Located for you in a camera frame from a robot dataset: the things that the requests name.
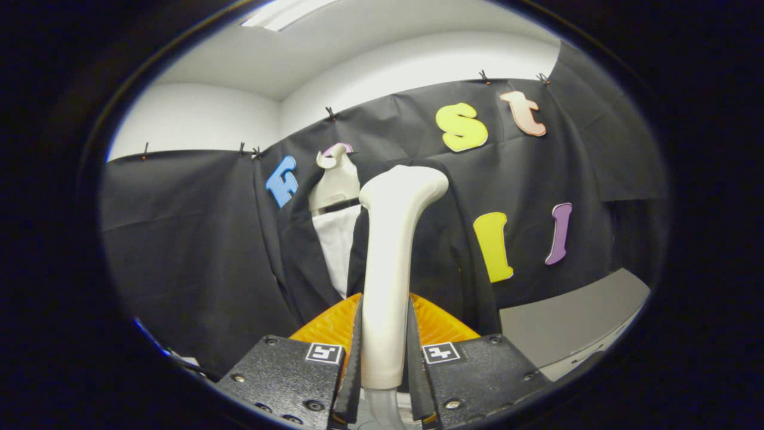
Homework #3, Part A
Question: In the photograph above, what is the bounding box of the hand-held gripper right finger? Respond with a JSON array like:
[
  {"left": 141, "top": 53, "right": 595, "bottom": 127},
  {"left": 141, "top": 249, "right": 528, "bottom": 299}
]
[{"left": 408, "top": 293, "right": 552, "bottom": 430}]

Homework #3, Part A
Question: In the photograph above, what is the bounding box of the grey cabinet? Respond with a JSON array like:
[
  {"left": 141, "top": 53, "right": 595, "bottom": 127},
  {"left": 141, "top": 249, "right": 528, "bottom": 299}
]
[{"left": 498, "top": 268, "right": 651, "bottom": 382}]

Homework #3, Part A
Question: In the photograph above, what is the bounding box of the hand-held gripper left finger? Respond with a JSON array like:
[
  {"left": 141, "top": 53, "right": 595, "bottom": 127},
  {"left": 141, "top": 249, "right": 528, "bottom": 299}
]
[{"left": 215, "top": 292, "right": 364, "bottom": 430}]

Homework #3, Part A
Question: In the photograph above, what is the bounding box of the black backdrop cloth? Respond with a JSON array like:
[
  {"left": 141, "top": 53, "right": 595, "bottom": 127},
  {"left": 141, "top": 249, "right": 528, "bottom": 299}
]
[{"left": 100, "top": 41, "right": 669, "bottom": 380}]

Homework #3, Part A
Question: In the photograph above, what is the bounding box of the black suit jacket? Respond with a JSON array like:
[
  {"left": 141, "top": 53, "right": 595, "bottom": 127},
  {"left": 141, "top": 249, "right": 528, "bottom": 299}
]
[{"left": 276, "top": 156, "right": 503, "bottom": 336}]

